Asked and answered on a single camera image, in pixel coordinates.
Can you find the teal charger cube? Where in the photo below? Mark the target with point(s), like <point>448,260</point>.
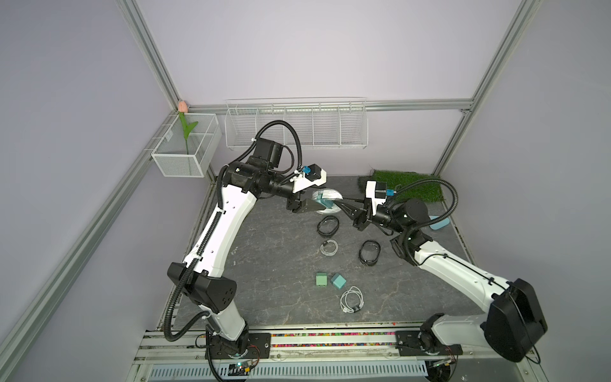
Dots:
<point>326,202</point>
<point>338,281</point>

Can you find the artificial pink tulip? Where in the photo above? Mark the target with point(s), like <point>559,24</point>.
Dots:
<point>187,128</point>

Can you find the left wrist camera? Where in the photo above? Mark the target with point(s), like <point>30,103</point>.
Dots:
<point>309,176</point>

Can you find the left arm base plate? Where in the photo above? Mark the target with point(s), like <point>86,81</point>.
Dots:
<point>251,345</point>

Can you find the white mesh box basket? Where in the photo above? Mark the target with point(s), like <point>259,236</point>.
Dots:
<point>170,156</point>

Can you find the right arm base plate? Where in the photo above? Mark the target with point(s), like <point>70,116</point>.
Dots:
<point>414,342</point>

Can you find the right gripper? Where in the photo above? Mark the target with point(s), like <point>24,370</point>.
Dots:
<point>363,215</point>

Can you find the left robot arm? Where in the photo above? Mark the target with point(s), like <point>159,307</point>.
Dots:
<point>200,289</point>

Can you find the white wire shelf basket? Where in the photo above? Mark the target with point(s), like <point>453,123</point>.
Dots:
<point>326,123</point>

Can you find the green charger cube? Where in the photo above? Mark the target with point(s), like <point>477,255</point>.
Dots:
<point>321,279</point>

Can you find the green artificial grass mat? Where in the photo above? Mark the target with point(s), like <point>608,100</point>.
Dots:
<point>429,193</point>

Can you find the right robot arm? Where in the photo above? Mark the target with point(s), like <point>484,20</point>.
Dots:
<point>511,320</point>

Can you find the teal garden trowel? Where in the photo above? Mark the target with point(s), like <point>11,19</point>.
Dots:
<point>440,225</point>

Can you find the clear round pouch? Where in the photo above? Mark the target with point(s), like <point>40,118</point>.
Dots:
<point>331,194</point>

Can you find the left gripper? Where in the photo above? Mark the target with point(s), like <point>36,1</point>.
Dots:
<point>306,205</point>

